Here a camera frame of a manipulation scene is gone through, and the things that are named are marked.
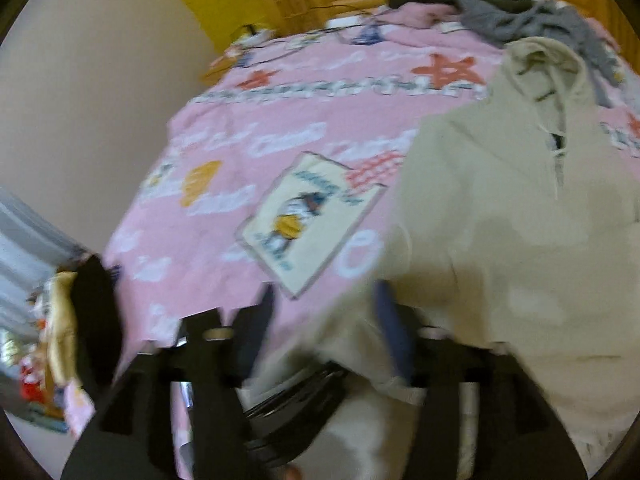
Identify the red and white toy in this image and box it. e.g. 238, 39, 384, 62
19, 350, 53, 403

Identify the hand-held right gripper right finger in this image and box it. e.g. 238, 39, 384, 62
374, 280, 590, 480

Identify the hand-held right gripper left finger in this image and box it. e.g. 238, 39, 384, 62
61, 284, 282, 480

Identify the black cable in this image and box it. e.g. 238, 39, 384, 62
232, 4, 386, 58

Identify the yellow cloth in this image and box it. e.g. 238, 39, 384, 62
41, 270, 80, 388

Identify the grey hoodie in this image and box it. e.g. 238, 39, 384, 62
455, 0, 621, 106

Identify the beige hoodie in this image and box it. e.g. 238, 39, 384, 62
250, 35, 640, 480

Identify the grey curtain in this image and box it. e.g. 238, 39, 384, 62
0, 187, 96, 333

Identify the pink printed blanket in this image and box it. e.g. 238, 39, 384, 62
65, 2, 640, 480

